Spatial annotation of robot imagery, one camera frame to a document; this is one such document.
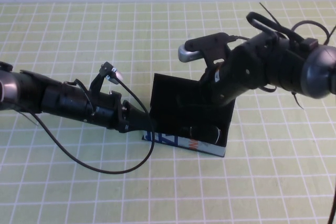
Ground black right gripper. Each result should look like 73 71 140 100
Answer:
190 38 266 127

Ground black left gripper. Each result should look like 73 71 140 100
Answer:
86 90 152 134

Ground black frame glasses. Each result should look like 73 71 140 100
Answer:
180 125 223 146

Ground black glasses case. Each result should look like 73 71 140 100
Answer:
141 72 237 158

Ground black zip tie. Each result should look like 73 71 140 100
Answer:
19 112 40 127
290 90 306 110
259 2 284 30

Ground green white checked tablecloth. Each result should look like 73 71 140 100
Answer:
0 1 336 224

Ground black left camera cable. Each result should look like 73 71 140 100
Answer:
20 76 155 175

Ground black camera cable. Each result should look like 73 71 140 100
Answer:
20 76 155 175
227 11 336 224

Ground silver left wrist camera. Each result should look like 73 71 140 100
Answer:
90 62 125 96

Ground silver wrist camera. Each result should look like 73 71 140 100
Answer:
90 62 125 96
177 32 234 70

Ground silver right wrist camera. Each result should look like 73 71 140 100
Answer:
177 32 234 70

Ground black right camera cable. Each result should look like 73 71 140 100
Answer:
227 11 336 224

